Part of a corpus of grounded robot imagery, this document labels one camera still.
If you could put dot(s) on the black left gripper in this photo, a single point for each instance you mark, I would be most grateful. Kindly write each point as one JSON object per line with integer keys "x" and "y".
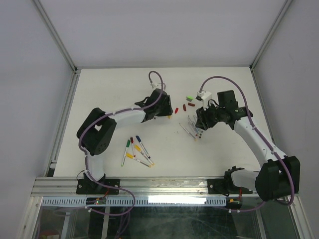
{"x": 168, "y": 111}

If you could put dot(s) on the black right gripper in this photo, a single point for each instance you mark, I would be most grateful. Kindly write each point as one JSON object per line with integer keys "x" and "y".
{"x": 202, "y": 121}

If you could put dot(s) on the red cap marker group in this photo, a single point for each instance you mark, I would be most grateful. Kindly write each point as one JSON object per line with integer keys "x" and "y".
{"x": 188, "y": 132}

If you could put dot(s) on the brown cap marker pen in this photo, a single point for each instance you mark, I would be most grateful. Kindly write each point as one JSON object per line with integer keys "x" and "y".
{"x": 193, "y": 126}

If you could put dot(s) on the yellow cap marker group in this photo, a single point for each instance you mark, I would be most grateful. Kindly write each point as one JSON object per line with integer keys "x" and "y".
{"x": 197, "y": 131}

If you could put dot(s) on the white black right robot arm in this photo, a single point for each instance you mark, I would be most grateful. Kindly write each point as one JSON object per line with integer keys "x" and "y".
{"x": 279, "y": 175}

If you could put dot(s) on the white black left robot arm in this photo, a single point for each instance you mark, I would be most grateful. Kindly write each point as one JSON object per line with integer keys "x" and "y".
{"x": 96, "y": 131}

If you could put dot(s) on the blue cap marker pen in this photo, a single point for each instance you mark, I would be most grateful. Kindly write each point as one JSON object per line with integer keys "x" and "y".
{"x": 143, "y": 147}

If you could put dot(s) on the green cap marker pen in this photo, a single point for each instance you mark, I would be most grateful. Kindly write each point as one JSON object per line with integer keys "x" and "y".
{"x": 125, "y": 152}

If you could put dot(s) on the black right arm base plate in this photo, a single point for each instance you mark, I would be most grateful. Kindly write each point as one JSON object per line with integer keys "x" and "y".
{"x": 224, "y": 187}

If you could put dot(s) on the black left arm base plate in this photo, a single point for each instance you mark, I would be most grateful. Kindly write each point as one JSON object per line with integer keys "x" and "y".
{"x": 87, "y": 187}

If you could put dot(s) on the aluminium frame rail front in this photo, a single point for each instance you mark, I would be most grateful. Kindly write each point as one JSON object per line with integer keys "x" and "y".
{"x": 139, "y": 186}

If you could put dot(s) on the grey slotted cable duct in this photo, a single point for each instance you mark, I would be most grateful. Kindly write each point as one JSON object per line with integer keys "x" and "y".
{"x": 148, "y": 201}

